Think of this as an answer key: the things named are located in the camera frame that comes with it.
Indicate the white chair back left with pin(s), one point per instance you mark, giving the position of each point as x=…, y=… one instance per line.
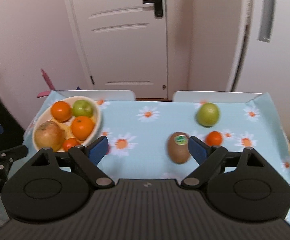
x=107, y=95

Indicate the large orange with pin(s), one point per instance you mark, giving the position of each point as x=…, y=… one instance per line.
x=61, y=111
x=82, y=127

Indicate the cream oval fruit bowl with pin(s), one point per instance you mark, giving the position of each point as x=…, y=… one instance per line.
x=66, y=123

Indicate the large orange far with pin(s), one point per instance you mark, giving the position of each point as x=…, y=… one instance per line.
x=61, y=111

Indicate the white chair back right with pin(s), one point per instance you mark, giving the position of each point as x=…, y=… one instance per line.
x=215, y=97

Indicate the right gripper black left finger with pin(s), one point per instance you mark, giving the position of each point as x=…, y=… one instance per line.
x=85, y=159

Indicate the green apple on table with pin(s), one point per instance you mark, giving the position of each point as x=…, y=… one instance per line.
x=208, y=115

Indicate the small mandarin orange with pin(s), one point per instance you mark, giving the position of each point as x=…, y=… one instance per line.
x=214, y=138

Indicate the white wardrobe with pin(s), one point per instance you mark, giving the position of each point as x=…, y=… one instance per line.
x=266, y=59

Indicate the green apple in bowl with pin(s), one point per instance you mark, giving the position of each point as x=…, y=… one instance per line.
x=82, y=108

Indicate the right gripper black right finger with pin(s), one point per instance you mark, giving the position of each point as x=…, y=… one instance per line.
x=209, y=158

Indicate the black door handle lock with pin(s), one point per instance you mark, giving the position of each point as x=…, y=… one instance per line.
x=158, y=7

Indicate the large orange near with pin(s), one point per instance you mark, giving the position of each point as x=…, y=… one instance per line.
x=82, y=127

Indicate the light blue daisy tablecloth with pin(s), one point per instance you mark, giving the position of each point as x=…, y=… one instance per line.
x=249, y=198

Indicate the white chair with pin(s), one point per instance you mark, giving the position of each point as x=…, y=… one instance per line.
x=107, y=95
x=215, y=97

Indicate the pink handled mop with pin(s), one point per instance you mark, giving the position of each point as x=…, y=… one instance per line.
x=49, y=84

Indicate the white panel door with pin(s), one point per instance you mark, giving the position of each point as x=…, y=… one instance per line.
x=121, y=45

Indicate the brown kiwi with sticker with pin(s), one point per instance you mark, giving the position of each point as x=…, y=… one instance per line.
x=177, y=147

